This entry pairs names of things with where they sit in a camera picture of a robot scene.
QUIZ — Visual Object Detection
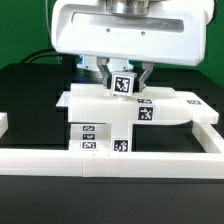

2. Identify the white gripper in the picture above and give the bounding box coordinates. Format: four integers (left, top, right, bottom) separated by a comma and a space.
51, 0, 214, 92

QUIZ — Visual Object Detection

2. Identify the white chair back frame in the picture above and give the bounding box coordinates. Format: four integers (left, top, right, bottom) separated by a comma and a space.
68, 83, 220, 126

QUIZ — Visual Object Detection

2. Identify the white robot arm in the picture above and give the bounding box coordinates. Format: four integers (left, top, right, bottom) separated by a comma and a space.
51, 0, 216, 87

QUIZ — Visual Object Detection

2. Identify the white sheet with markers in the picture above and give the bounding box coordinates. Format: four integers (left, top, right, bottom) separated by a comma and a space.
56, 91, 71, 108

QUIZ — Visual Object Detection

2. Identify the white block left edge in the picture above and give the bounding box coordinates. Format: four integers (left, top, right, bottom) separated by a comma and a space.
0, 112, 8, 138

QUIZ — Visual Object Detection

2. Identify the white U-shaped obstacle fence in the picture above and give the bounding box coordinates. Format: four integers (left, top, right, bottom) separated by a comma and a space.
0, 123, 224, 179

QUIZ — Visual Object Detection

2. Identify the black cable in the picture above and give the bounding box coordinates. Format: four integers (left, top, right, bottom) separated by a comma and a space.
19, 49, 58, 64

